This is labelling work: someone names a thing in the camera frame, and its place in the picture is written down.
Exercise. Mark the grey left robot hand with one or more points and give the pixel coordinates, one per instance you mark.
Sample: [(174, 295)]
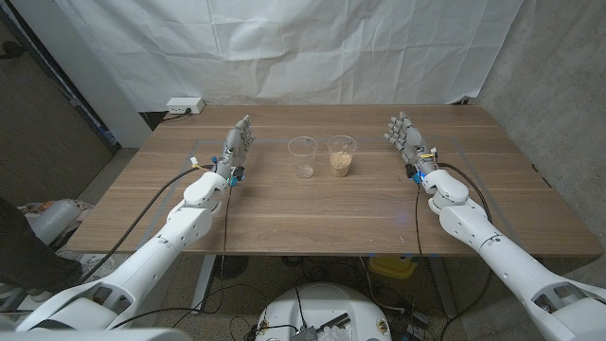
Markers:
[(234, 149)]

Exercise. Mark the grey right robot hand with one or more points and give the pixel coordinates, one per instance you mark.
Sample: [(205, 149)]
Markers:
[(413, 144)]

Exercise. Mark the clear plastic cup green logo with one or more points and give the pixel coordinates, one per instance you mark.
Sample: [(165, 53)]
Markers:
[(303, 156)]

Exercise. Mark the brown sugar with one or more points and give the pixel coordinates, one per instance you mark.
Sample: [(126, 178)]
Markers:
[(341, 165)]

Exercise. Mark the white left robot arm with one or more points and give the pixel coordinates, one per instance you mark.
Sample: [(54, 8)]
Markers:
[(156, 251)]

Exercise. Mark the grey tape outline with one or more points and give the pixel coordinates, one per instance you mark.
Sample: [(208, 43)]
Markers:
[(270, 140)]

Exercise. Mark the white power strip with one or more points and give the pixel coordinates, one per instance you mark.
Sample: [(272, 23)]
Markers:
[(184, 104)]

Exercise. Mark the white wrinkled backdrop sheet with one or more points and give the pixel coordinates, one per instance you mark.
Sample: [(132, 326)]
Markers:
[(284, 47)]

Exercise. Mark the black round floor object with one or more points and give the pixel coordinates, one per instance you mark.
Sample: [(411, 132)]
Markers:
[(229, 266)]

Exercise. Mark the yellow plastic container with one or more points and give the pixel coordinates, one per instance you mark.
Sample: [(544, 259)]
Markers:
[(390, 267)]

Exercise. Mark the white table leg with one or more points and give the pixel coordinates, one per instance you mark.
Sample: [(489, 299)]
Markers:
[(202, 284)]

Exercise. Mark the grey table leg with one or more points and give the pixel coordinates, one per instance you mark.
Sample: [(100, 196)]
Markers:
[(442, 289)]

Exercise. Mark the white robot torso base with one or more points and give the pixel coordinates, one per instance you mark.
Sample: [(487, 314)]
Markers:
[(322, 303)]

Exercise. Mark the grey bubble wrap roll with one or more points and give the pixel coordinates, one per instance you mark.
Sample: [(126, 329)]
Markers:
[(54, 220)]

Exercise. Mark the person in dark clothes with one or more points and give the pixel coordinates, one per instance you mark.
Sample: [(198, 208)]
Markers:
[(23, 256)]

